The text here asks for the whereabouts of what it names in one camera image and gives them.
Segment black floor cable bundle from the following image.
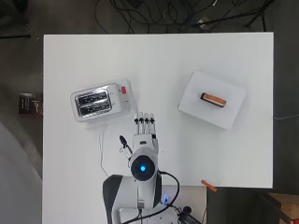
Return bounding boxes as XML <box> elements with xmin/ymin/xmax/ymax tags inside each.
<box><xmin>93</xmin><ymin>0</ymin><xmax>219</xmax><ymax>35</ymax></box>

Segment white flat box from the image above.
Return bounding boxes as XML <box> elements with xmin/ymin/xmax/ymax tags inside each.
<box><xmin>177</xmin><ymin>69</ymin><xmax>247</xmax><ymax>131</ymax></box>

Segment thin white floor cable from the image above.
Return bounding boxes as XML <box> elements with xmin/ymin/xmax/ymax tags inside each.
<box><xmin>273</xmin><ymin>114</ymin><xmax>299</xmax><ymax>120</ymax></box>

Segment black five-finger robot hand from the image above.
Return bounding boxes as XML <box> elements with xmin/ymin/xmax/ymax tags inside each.
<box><xmin>132</xmin><ymin>111</ymin><xmax>161</xmax><ymax>157</ymax></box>

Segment black tripod legs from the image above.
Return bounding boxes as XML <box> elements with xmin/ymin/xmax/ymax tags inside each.
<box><xmin>190</xmin><ymin>0</ymin><xmax>277</xmax><ymax>33</ymax></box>

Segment wooden crate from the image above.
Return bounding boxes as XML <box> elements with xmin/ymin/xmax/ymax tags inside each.
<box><xmin>266</xmin><ymin>192</ymin><xmax>299</xmax><ymax>224</ymax></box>

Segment orange clip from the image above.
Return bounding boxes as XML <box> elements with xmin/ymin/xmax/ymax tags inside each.
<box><xmin>200</xmin><ymin>179</ymin><xmax>218</xmax><ymax>193</ymax></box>

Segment dark printed book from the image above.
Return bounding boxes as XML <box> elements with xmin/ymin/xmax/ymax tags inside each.
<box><xmin>18</xmin><ymin>92</ymin><xmax>44</xmax><ymax>115</ymax></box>

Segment white toaster cable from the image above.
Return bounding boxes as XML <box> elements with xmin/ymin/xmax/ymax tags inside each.
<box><xmin>98</xmin><ymin>123</ymin><xmax>110</xmax><ymax>176</ymax></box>

